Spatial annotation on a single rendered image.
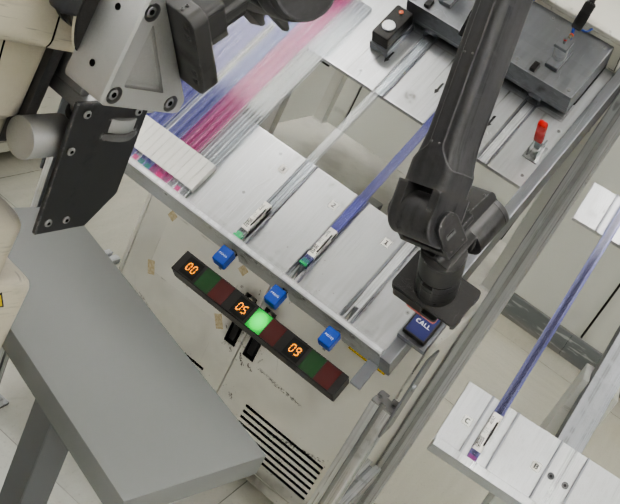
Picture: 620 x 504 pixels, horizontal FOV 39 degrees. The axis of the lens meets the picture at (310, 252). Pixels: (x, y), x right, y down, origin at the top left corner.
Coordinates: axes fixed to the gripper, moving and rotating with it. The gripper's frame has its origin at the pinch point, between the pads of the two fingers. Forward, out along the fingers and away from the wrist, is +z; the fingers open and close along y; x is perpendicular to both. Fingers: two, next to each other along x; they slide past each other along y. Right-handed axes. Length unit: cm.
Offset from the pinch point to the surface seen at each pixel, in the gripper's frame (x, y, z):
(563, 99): -47.8, 7.3, 6.5
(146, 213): 0, 71, 51
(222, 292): 12.7, 30.4, 13.4
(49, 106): -22, 149, 102
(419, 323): -1.0, 1.9, 8.2
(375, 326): 2.0, 7.7, 12.7
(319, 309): 5.9, 15.7, 10.9
